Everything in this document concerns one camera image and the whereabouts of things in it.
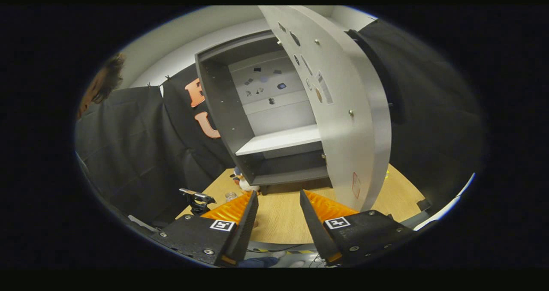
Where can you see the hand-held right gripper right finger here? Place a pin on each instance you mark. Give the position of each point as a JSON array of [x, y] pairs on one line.
[[315, 226]]

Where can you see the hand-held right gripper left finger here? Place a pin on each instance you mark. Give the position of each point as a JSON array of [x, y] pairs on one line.
[[246, 226]]

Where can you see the grey cabinet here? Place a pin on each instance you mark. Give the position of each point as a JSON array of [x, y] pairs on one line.
[[218, 98]]

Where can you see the white cabinet door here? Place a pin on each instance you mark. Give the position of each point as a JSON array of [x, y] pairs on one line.
[[343, 89]]

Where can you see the blue cloth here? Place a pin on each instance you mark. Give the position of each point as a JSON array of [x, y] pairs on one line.
[[257, 262]]

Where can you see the small duck figurine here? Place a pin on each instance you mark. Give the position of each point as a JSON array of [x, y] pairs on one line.
[[244, 181]]

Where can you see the black backdrop cloth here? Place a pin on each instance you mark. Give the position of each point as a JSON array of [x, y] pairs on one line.
[[128, 154]]

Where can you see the person's head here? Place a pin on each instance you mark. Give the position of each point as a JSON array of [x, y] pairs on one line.
[[105, 79]]

